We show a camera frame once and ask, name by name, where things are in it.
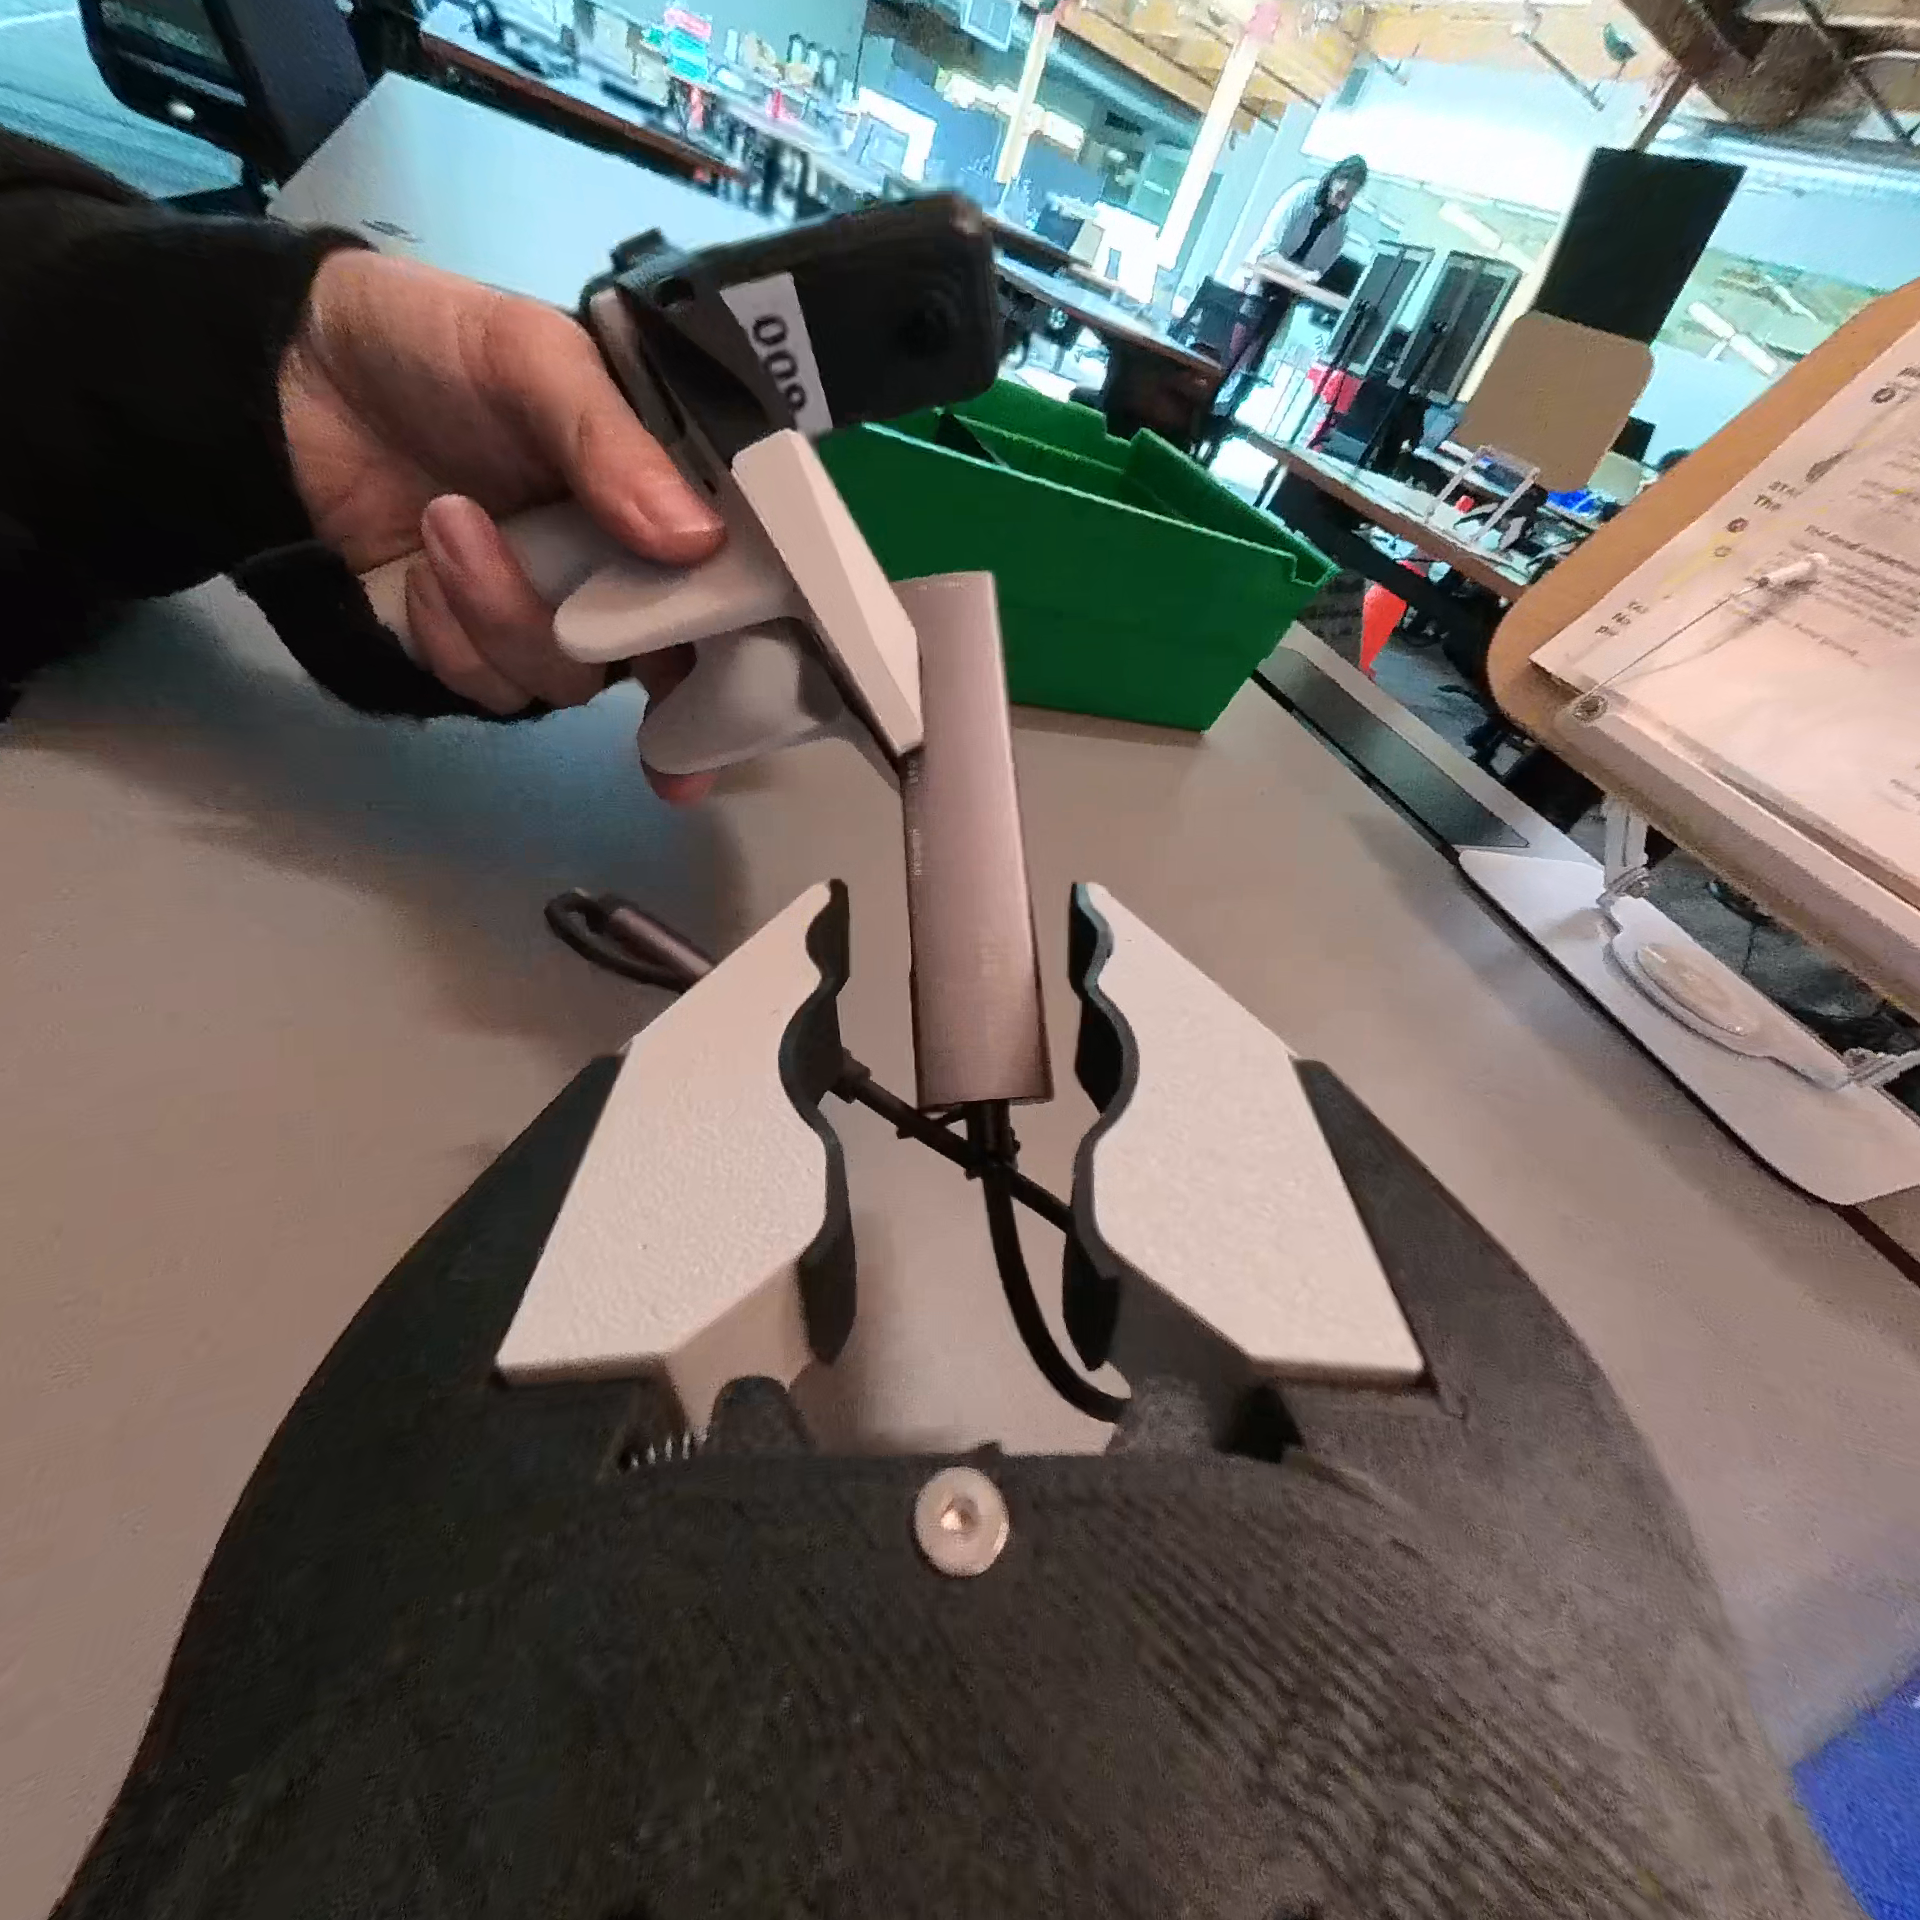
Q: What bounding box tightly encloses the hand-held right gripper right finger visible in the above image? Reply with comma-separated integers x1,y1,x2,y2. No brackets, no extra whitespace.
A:
1063,880,1431,1389

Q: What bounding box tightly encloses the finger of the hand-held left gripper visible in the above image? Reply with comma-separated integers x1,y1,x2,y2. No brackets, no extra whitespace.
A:
731,430,927,759

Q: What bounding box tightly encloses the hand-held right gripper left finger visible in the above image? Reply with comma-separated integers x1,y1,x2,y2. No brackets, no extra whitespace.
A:
496,877,859,1425

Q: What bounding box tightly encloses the short black hub cable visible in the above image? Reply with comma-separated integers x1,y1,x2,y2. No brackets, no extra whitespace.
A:
543,886,1133,1425

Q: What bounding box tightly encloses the grey metal USB hub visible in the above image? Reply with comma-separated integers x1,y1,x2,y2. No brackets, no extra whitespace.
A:
891,569,1056,1113

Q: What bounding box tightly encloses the person's left forearm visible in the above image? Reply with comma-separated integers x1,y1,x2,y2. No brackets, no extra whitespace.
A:
0,128,541,725

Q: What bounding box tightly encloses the grey desk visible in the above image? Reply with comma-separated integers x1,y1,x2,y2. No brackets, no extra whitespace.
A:
0,575,1920,1920

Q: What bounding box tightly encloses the person's left hand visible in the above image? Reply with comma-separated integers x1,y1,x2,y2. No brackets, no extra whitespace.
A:
276,245,736,812

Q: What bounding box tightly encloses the green plastic bin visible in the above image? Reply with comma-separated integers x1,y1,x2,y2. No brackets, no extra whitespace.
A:
816,374,1340,734

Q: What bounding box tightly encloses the neighbouring grey table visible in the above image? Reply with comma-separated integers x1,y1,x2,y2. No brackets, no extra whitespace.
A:
269,70,751,318

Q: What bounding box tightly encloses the wooden document stand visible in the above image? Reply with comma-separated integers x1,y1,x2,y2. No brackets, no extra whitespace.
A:
1462,276,1920,1202

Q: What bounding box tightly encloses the black office chair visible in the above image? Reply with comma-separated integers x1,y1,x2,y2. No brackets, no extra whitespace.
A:
76,0,367,189

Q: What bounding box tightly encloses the cardboard panel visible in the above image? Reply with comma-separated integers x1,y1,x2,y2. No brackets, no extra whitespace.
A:
1452,311,1655,453

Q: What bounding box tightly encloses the black monitor panel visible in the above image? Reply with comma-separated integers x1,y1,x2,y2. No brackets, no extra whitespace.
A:
1536,145,1748,348

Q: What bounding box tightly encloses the black desk cable flap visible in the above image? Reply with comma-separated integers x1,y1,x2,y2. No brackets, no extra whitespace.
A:
1252,644,1606,864

